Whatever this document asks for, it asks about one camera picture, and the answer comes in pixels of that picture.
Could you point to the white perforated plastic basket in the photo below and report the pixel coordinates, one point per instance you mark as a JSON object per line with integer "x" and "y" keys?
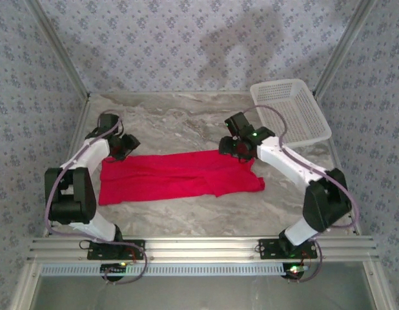
{"x": 290, "y": 109}

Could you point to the black controller board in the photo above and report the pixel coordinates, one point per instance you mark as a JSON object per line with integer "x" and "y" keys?
{"x": 114, "y": 269}
{"x": 294, "y": 270}

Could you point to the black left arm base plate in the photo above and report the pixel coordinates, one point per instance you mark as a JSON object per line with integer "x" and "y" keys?
{"x": 135, "y": 250}

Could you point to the red t-shirt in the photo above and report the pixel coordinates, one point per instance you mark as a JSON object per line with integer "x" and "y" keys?
{"x": 170, "y": 174}

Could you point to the aluminium mounting rail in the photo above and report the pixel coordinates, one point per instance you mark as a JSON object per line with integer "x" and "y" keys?
{"x": 199, "y": 248}

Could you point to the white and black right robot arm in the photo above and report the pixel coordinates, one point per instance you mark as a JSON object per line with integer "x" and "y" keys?
{"x": 283, "y": 158}

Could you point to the aluminium frame leg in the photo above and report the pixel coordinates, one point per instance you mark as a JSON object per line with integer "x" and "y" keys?
{"x": 23, "y": 287}
{"x": 378, "y": 287}

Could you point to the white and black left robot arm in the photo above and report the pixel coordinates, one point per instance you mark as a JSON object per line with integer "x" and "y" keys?
{"x": 89, "y": 155}

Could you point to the aluminium frame post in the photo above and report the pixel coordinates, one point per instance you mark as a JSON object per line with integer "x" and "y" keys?
{"x": 348, "y": 42}
{"x": 57, "y": 48}

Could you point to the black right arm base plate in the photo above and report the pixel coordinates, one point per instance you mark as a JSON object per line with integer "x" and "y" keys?
{"x": 269, "y": 248}

